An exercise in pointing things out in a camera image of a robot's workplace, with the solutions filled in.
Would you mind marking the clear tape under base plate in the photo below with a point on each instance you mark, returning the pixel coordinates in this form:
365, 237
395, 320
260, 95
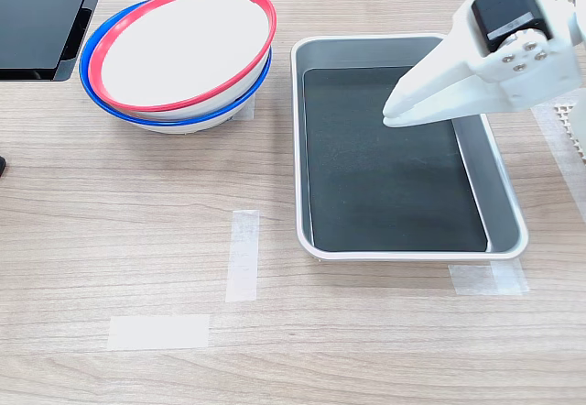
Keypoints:
561, 167

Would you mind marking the pale perforated base plate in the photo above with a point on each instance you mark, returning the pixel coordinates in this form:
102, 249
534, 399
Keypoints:
564, 118

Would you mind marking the long clear tape strip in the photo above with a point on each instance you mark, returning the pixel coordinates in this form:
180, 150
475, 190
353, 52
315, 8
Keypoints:
242, 254

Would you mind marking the small black object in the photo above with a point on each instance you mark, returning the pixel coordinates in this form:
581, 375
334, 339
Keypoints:
2, 167

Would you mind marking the small clear tape piece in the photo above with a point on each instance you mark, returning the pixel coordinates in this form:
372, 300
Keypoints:
245, 112

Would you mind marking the clear tape patch by tray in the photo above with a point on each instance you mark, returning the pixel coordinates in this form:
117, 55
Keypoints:
485, 279

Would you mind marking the black glossy panel device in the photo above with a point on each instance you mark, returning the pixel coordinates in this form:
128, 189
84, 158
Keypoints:
36, 29

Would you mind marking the black tray mat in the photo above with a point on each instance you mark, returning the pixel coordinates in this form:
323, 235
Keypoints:
366, 171

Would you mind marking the red-rimmed white plate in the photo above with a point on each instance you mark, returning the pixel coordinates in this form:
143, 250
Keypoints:
183, 47

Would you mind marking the wide clear tape strip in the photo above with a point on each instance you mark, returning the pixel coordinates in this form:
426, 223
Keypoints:
158, 331

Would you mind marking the blue-rimmed white plate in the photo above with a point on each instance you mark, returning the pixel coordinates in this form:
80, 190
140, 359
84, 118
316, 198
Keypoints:
98, 98

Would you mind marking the steel tray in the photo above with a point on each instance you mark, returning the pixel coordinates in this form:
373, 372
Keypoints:
494, 180

